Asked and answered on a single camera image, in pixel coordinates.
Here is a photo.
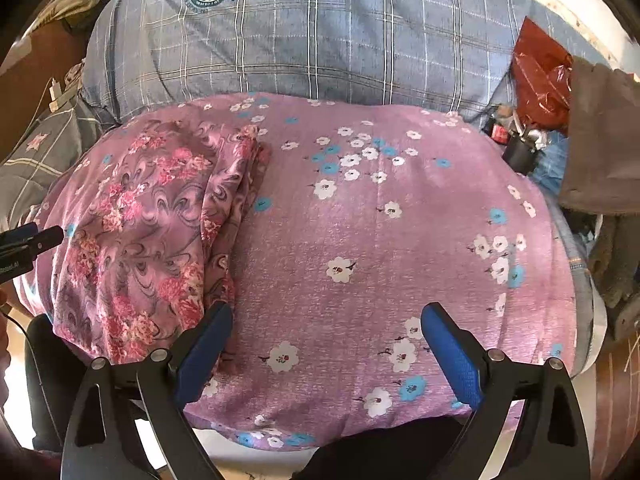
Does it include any pink floral patterned garment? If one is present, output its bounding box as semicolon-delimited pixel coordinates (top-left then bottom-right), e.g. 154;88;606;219
37;118;268;364

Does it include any grey plaid star pillow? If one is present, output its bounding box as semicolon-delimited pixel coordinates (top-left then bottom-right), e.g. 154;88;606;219
1;96;117;231

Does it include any brown wooden headboard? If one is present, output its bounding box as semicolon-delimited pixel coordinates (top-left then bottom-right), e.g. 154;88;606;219
1;21;90;159

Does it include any brown grey cloth pile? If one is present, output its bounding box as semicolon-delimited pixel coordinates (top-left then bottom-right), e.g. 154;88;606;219
559;58;639;309

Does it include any purple floral bedsheet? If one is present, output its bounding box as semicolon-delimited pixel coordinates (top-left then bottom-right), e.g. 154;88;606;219
14;91;582;449

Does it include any black cup with items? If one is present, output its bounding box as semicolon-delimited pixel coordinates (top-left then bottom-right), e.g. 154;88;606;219
502;129;549;176

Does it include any red plastic bag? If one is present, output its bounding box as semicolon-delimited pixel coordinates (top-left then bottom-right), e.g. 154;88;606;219
511;18;573;133

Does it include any blue plaid quilt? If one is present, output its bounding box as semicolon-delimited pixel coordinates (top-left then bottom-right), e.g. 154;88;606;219
82;0;601;122

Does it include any white charger with cable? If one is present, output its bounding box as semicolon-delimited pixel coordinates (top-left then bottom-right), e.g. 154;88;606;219
27;77;81;129

